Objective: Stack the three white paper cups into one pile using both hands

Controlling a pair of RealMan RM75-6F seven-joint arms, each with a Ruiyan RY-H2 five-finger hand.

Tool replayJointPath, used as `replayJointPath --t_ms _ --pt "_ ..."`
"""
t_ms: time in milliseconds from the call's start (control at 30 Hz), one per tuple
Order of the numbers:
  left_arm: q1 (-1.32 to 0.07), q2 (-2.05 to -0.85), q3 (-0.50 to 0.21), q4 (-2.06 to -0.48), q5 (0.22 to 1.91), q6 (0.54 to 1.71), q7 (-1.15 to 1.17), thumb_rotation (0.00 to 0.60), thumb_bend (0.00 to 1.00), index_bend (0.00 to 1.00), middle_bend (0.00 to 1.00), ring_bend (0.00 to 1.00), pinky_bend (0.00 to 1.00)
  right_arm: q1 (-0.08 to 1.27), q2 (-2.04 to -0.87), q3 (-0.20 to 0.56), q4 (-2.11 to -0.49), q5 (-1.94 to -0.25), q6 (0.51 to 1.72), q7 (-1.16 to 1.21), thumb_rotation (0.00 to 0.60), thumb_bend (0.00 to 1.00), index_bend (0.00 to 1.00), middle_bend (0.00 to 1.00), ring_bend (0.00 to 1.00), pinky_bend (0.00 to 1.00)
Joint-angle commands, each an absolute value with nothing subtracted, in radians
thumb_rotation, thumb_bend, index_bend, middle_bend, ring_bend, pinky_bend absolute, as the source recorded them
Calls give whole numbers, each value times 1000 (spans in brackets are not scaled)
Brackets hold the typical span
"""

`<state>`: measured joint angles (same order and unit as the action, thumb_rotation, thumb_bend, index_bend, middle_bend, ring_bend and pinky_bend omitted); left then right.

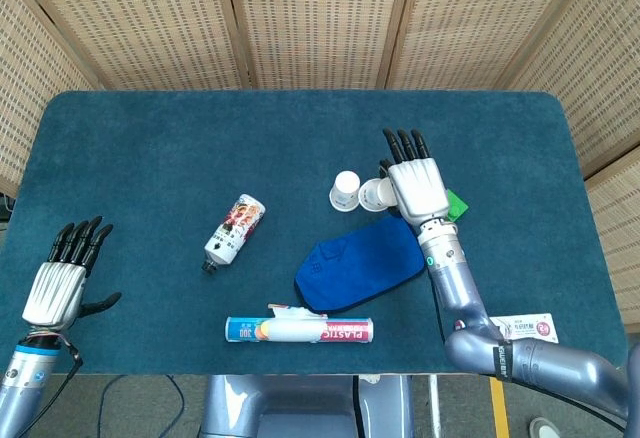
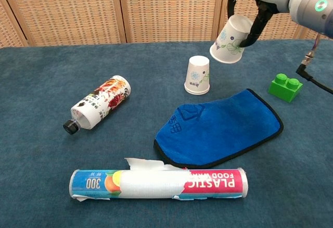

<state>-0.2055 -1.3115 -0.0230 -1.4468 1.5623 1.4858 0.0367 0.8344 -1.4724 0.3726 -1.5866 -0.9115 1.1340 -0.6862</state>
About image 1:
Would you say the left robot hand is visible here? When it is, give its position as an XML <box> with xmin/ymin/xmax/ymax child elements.
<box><xmin>22</xmin><ymin>215</ymin><xmax>123</xmax><ymax>332</ymax></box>

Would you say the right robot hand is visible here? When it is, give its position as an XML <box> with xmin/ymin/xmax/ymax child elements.
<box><xmin>378</xmin><ymin>127</ymin><xmax>451</xmax><ymax>224</ymax></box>

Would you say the blue microfiber cloth black trim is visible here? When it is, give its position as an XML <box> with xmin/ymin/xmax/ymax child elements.
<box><xmin>293</xmin><ymin>215</ymin><xmax>427</xmax><ymax>315</ymax></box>

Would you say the dark teal carpet table cover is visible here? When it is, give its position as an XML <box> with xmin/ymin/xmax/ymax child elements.
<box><xmin>0</xmin><ymin>90</ymin><xmax>629</xmax><ymax>377</ymax></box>

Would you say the green toy building block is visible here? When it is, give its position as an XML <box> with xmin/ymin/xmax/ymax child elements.
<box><xmin>446</xmin><ymin>188</ymin><xmax>470</xmax><ymax>222</ymax></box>

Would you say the white pink medicine box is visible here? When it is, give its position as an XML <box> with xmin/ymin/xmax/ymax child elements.
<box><xmin>488</xmin><ymin>312</ymin><xmax>560</xmax><ymax>345</ymax></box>

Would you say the plastic food wrap roll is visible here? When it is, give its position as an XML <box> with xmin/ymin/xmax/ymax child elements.
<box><xmin>224</xmin><ymin>302</ymin><xmax>375</xmax><ymax>345</ymax></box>

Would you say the plastic bottle with floral label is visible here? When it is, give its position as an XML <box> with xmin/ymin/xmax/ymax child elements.
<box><xmin>201</xmin><ymin>193</ymin><xmax>267</xmax><ymax>274</ymax></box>

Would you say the woven rattan folding screen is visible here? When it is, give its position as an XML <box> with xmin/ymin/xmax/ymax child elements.
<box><xmin>0</xmin><ymin>0</ymin><xmax>640</xmax><ymax>327</ymax></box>

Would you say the grey blue robot torso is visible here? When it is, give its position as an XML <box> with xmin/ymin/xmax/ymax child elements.
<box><xmin>199</xmin><ymin>374</ymin><xmax>416</xmax><ymax>438</ymax></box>

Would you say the white shoe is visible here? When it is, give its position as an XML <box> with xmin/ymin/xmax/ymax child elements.
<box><xmin>528</xmin><ymin>416</ymin><xmax>569</xmax><ymax>438</ymax></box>

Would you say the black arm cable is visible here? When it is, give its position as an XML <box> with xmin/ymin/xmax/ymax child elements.
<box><xmin>47</xmin><ymin>340</ymin><xmax>84</xmax><ymax>409</ymax></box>

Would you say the blue floor cable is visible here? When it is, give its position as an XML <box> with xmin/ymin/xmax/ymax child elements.
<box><xmin>96</xmin><ymin>374</ymin><xmax>204</xmax><ymax>438</ymax></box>

